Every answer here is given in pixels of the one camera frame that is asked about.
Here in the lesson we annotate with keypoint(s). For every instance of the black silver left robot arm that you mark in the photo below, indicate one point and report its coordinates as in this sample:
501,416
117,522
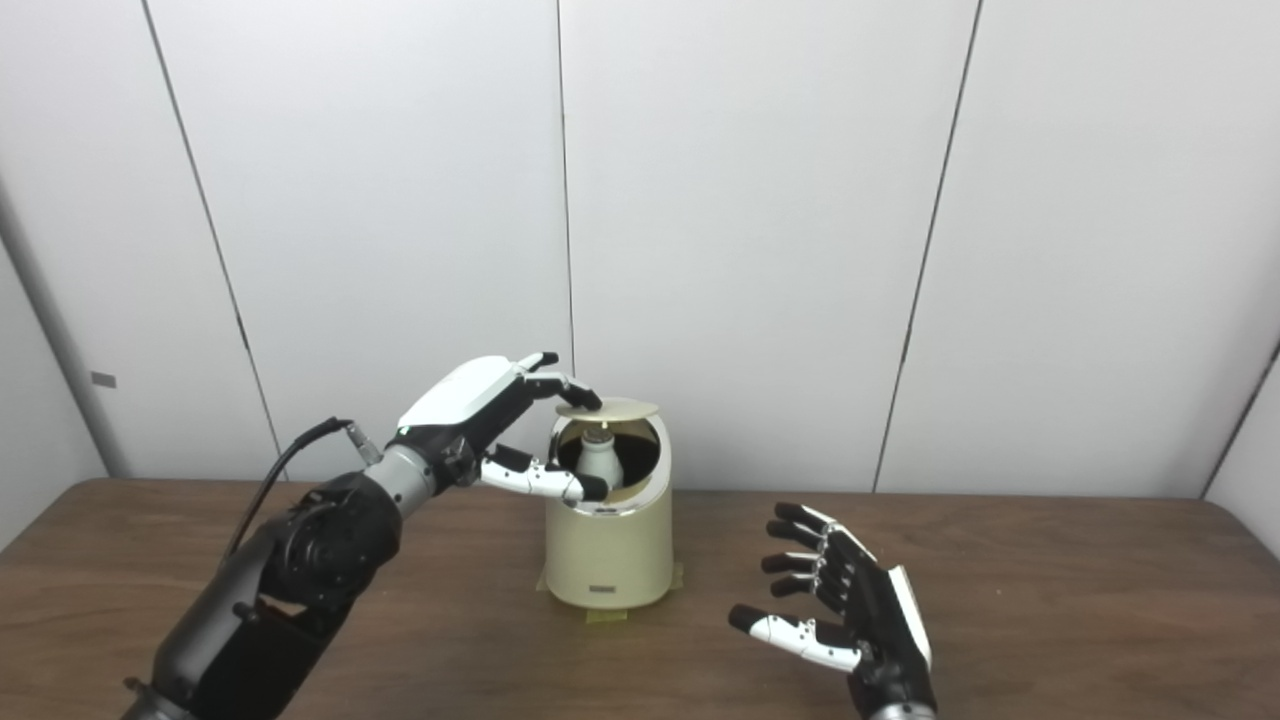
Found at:
290,580

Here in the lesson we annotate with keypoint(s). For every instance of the small grey wall tag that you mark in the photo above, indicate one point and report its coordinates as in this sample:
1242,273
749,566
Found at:
103,380

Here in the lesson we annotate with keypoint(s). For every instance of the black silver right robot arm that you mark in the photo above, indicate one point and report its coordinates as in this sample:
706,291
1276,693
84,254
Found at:
900,713

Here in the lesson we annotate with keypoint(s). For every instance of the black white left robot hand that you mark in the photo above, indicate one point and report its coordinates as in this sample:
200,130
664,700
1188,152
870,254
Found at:
460,405

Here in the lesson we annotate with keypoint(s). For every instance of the cream-colored lidded bin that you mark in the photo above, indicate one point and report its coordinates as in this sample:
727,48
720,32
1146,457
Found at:
610,555

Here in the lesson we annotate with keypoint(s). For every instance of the small white plastic bottle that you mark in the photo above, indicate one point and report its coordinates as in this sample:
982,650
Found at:
600,462

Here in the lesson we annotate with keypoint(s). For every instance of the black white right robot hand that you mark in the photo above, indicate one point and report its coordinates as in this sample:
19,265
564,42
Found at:
885,620

